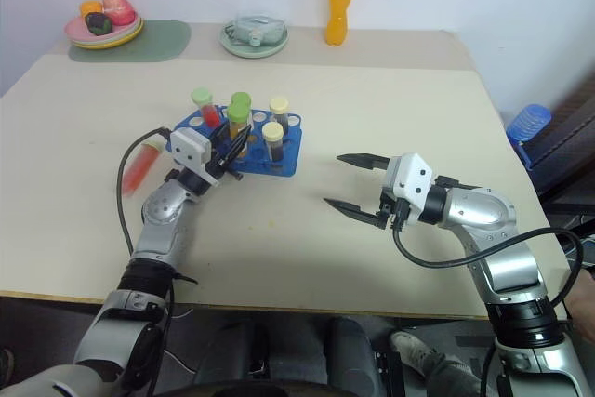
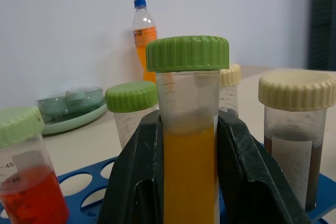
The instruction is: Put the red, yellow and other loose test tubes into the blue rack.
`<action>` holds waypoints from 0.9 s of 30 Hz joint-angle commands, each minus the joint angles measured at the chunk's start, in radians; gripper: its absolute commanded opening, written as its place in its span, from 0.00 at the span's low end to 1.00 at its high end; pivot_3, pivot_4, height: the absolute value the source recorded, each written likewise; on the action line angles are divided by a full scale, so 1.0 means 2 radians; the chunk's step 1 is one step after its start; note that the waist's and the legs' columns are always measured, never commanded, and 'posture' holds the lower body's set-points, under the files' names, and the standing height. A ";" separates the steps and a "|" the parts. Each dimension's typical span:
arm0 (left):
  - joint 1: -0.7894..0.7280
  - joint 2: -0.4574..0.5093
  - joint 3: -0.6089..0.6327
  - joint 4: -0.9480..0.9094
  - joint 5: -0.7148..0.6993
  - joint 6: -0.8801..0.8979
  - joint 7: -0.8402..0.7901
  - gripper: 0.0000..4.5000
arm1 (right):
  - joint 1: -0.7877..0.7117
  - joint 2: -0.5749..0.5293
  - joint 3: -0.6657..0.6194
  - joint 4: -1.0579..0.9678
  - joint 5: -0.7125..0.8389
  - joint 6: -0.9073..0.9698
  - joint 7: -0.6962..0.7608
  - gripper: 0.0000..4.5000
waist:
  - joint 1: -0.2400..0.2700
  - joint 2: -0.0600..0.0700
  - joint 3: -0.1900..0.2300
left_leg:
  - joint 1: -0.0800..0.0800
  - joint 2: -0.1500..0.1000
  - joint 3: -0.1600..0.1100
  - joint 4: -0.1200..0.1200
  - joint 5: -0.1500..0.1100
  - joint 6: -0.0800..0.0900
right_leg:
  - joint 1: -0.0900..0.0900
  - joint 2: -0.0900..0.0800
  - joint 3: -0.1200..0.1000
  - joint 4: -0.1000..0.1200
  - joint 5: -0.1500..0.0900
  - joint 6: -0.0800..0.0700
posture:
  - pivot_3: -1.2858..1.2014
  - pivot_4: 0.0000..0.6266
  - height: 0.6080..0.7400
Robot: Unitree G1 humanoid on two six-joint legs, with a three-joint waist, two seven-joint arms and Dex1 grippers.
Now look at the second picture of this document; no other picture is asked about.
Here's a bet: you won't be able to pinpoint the brown liquid tube cream cap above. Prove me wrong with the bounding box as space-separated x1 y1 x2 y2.
258 71 336 211

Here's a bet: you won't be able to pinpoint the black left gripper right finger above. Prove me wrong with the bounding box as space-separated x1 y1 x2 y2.
216 111 313 224

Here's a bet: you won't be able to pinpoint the red liquid tube green cap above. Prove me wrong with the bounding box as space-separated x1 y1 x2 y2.
0 106 70 224

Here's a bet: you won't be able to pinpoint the blue test tube rack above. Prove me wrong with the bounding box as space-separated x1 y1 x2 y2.
0 142 336 224

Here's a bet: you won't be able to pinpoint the dark mesh panel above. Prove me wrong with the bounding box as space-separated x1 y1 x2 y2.
306 0 336 72

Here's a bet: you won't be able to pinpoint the yellow liquid tube green cap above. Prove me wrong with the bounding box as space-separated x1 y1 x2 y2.
145 35 230 224

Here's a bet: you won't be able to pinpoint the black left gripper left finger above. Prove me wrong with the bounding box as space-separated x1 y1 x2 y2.
97 110 165 224

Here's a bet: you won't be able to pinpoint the light green plate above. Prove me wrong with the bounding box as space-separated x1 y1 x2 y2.
41 102 108 135

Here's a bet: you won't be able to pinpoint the dark liquid tube cream cap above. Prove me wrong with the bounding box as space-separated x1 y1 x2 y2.
219 62 242 119

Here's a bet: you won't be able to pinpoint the empty tube green cap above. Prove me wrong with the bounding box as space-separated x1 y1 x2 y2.
104 80 159 151

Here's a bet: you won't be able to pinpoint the orange soda bottle blue cap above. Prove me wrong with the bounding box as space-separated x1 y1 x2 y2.
132 0 158 83

